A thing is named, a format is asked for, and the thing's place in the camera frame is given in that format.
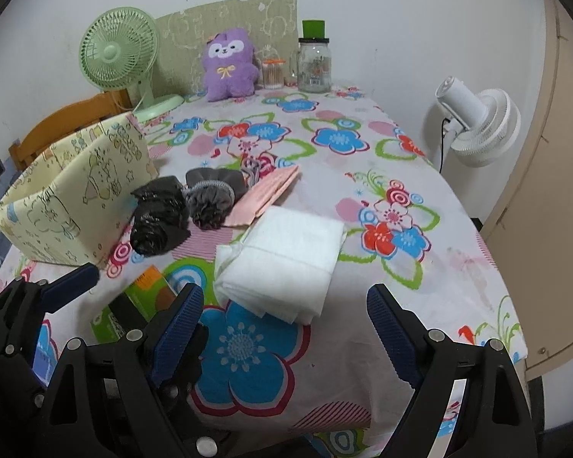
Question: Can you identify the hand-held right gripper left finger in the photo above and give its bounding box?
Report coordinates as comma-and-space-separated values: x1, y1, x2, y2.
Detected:
40, 283, 204, 458

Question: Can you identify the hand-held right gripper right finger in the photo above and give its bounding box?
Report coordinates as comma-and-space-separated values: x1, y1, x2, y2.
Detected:
367, 284, 538, 458

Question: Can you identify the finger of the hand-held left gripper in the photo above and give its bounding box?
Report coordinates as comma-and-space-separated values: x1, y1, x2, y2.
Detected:
0, 262, 100, 358
165, 322, 232, 458

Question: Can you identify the green tissue packet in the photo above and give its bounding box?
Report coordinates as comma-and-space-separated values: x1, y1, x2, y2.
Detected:
91, 264, 177, 344

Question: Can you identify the yellow printed fabric storage box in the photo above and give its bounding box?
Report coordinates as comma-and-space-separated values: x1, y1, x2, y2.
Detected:
0, 111, 159, 265

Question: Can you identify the black plastic bag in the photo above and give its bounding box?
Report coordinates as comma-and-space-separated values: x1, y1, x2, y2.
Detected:
130, 176, 192, 256

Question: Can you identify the white cloth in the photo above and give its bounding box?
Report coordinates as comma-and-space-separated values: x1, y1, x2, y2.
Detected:
214, 207, 348, 325

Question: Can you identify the grey mesh scrunchie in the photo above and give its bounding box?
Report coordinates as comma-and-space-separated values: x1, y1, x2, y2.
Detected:
184, 179, 237, 231

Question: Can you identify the dark grey satin scrunchie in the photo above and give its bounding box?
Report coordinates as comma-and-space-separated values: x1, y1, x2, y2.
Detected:
186, 168, 246, 201

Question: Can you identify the pink towel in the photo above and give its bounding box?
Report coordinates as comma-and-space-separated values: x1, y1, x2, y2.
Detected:
222, 164, 301, 227

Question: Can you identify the grey striped hair tie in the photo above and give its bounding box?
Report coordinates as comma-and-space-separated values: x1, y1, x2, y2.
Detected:
241, 156, 268, 184

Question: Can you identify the wooden chair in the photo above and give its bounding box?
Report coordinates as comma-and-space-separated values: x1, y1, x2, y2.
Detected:
8, 90, 134, 173

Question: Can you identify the beige door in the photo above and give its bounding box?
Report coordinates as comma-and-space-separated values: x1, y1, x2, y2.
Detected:
477, 0, 573, 382

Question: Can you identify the white floor fan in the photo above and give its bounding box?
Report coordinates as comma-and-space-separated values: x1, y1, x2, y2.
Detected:
422, 75, 522, 173

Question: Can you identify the green desk fan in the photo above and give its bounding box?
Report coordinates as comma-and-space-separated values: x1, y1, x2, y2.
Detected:
79, 6, 185, 122

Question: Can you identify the purple plush toy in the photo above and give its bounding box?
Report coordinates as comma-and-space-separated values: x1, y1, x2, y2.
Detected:
201, 29, 261, 102

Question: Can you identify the small jar with orange lid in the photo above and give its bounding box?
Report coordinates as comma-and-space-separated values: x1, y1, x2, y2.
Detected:
262, 58, 286, 89

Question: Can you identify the glass mason jar green lid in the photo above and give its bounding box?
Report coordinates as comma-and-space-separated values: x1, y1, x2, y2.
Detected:
289, 19, 335, 93

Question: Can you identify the green printed cardboard panel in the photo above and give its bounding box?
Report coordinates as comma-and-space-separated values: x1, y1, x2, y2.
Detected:
154, 0, 298, 96

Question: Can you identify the black fan power cable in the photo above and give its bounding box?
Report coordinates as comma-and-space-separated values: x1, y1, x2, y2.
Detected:
439, 117, 452, 173

